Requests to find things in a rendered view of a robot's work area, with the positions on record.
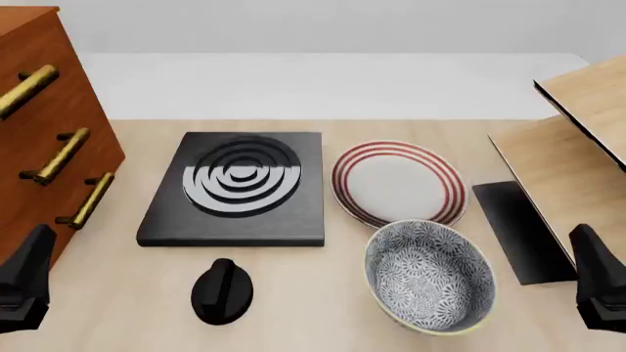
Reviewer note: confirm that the round black stove knob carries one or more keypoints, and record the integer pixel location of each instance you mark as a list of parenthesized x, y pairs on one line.
[(222, 293)]

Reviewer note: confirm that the patterned blue-white bowl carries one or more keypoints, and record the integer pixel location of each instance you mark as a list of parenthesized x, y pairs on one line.
[(430, 278)]

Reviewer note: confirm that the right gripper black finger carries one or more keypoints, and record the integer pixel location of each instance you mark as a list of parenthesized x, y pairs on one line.
[(596, 264)]

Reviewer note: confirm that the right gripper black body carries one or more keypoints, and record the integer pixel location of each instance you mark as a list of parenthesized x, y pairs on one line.
[(604, 313)]

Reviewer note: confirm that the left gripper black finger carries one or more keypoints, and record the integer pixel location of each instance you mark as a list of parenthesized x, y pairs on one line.
[(31, 260)]

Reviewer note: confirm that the flat black stove plate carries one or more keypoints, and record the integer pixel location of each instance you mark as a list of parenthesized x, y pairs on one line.
[(293, 205)]

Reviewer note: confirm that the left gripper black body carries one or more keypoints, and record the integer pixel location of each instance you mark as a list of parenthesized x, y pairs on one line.
[(22, 311)]

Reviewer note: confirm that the wooden cabinet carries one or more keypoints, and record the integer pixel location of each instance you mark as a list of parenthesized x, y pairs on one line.
[(73, 99)]

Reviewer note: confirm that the white plate with red rings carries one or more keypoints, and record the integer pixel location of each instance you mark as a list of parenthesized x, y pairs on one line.
[(396, 183)]

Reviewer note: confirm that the pale wooden rack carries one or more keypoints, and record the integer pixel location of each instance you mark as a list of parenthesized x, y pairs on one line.
[(562, 165)]

